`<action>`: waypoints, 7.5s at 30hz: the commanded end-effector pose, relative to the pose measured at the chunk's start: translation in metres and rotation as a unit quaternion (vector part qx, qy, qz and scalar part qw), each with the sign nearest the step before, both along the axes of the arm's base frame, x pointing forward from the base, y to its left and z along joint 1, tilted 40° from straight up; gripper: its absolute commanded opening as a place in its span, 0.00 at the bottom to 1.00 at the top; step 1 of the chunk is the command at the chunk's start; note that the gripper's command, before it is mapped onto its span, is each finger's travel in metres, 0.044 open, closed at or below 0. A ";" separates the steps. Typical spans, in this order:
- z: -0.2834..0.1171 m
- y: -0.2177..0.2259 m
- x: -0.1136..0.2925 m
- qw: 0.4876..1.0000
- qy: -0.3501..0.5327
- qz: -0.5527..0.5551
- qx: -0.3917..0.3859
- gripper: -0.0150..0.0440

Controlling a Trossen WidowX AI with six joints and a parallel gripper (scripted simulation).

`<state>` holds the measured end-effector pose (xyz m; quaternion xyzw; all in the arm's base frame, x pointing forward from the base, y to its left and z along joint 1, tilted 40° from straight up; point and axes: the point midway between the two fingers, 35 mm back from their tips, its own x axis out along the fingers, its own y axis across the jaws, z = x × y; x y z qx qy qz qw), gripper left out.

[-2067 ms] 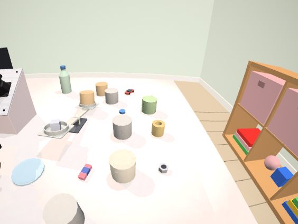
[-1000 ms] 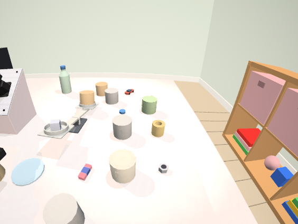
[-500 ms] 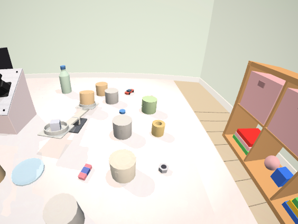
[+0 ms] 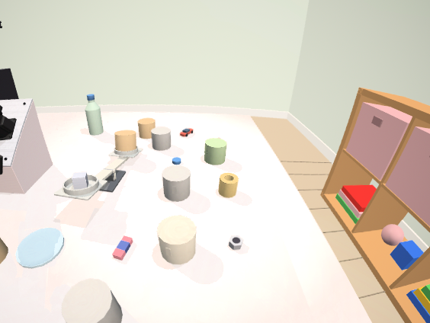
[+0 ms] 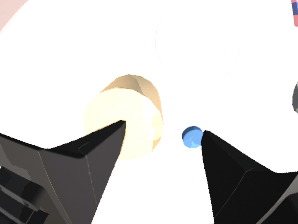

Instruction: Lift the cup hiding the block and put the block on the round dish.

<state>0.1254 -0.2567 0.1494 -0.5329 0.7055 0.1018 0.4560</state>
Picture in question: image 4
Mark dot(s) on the small orange toy car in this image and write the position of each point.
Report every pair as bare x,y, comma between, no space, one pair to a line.
185,132

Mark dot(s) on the white balance beam with round pans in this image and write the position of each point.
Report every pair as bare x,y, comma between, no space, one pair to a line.
106,180

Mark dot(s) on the pale green cylinder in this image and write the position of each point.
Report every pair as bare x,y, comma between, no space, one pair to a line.
215,151

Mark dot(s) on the small blue disc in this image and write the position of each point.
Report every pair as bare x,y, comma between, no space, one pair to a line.
176,161

